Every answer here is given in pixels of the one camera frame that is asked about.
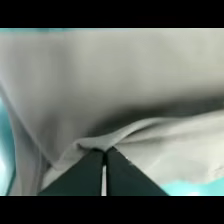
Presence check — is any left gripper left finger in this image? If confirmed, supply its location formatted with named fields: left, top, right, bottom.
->
left=38, top=148, right=107, bottom=197

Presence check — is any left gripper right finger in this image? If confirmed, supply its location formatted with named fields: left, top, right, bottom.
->
left=105, top=146, right=170, bottom=197

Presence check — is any grey shirt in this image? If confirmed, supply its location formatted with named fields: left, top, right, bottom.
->
left=0, top=29, right=224, bottom=197

